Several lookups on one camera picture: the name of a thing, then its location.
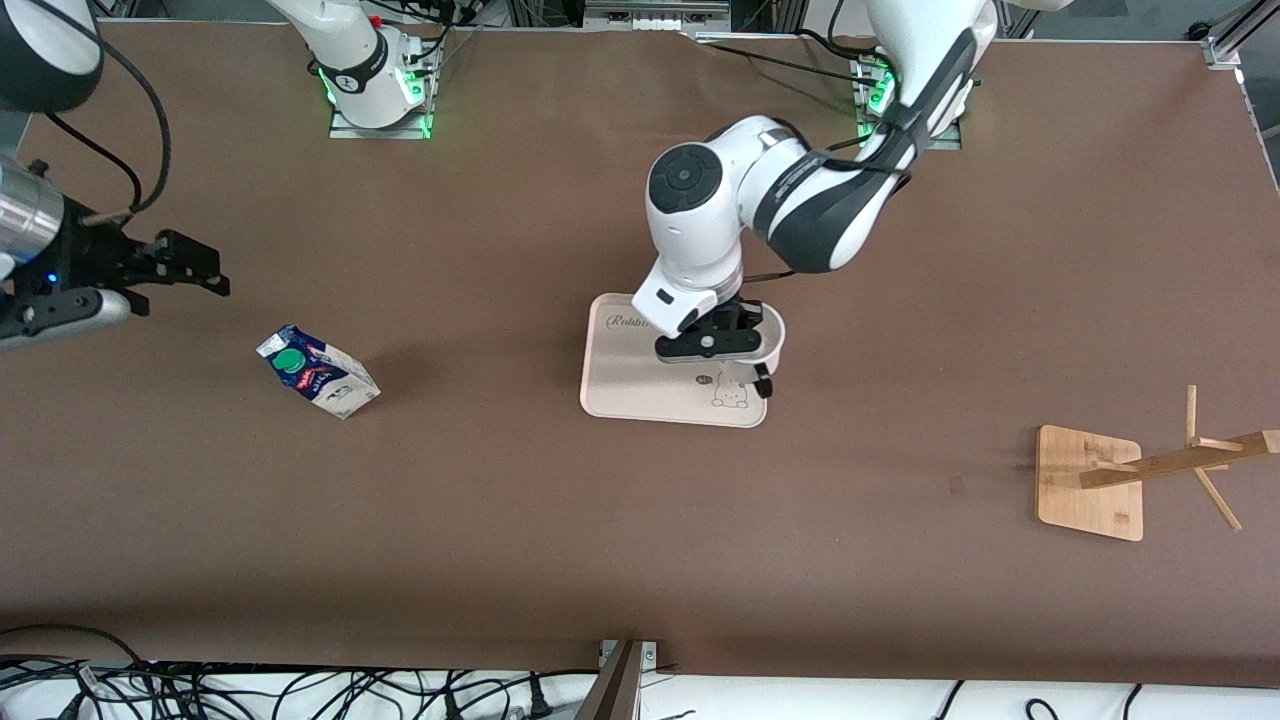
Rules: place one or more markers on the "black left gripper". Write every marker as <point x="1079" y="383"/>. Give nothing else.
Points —
<point x="737" y="316"/>

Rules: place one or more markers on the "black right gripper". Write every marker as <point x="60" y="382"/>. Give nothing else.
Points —
<point x="92" y="262"/>

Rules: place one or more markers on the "wooden cup rack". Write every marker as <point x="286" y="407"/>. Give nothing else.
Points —
<point x="1085" y="490"/>

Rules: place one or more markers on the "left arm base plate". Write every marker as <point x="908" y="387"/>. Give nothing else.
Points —
<point x="945" y="140"/>

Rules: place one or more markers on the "aluminium profile bar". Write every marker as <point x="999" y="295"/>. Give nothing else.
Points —
<point x="1225" y="45"/>

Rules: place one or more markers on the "grey metal box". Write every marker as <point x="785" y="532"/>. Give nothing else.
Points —
<point x="655" y="15"/>

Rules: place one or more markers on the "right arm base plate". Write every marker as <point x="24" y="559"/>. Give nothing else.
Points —
<point x="380" y="133"/>

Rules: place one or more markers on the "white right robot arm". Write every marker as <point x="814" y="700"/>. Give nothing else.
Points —
<point x="350" y="55"/>

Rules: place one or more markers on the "aluminium frame post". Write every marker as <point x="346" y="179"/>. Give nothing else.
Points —
<point x="615" y="690"/>

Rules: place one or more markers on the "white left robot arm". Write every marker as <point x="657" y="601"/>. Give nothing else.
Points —
<point x="700" y="220"/>

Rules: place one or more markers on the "cream tray rabbit print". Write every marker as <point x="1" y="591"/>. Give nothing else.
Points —
<point x="625" y="390"/>

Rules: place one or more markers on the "blue white milk carton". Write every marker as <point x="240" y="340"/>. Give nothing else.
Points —
<point x="325" y="380"/>

